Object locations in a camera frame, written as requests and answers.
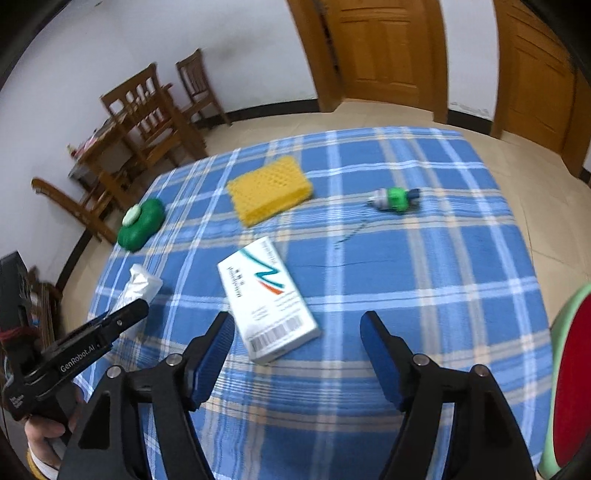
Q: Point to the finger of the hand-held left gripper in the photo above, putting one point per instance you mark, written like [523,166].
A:
[124,321]

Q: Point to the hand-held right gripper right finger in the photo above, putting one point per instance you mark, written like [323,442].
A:
[381,360]

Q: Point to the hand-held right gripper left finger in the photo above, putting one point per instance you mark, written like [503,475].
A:
[212,360]

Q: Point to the clear plastic bag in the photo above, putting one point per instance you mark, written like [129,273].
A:
[141,284]

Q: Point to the teal and white carton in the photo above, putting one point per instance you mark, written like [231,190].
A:
[268,300]

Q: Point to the person's left hand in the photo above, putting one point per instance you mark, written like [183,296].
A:
[44,438]

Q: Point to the dark wooden chair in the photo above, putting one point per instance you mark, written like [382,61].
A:
[46,300]

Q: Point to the blue plaid tablecloth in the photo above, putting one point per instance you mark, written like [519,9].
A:
[415,277]

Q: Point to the black box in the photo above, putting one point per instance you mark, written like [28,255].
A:
[11,290]

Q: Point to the green clover-shaped container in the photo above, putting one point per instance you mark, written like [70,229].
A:
[143,226]

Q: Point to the wooden chair with curved back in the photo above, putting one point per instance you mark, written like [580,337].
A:
[69,201]

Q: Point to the small bottle with green cap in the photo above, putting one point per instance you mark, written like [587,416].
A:
[395,199]

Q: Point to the wooden dining table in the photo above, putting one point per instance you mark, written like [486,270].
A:
[99,147]

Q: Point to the flat yellow foam net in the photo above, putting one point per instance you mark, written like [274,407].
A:
[268,194]

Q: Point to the red stool with green rim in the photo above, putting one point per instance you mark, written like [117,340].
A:
[577,392]

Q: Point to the large wooden chair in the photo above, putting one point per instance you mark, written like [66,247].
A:
[138,92]

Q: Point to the small wooden chair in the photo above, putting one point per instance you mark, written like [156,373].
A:
[194,69]

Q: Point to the wooden door with frame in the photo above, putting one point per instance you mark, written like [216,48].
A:
[531,69]
[383,46]

